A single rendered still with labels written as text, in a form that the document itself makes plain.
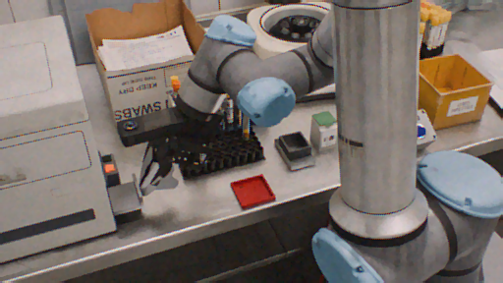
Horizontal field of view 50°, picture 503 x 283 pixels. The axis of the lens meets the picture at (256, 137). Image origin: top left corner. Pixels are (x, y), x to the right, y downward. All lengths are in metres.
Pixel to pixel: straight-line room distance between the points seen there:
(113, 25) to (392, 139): 0.97
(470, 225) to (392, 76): 0.27
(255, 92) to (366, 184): 0.25
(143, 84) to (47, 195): 0.37
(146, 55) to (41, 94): 0.55
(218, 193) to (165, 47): 0.47
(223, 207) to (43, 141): 0.36
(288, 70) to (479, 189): 0.31
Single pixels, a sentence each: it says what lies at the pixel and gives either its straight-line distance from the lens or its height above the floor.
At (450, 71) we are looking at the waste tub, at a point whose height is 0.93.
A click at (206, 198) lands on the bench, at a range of 1.05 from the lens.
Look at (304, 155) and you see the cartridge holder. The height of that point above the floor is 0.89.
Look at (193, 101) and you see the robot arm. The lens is 0.89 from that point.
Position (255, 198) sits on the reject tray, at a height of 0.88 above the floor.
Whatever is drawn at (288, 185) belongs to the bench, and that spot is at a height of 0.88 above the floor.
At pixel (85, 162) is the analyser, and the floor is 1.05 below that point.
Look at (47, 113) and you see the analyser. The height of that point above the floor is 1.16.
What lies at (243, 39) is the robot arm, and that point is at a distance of 0.85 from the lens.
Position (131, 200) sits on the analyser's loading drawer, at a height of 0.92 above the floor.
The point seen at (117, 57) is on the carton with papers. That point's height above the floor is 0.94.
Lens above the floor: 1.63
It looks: 40 degrees down
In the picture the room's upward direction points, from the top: straight up
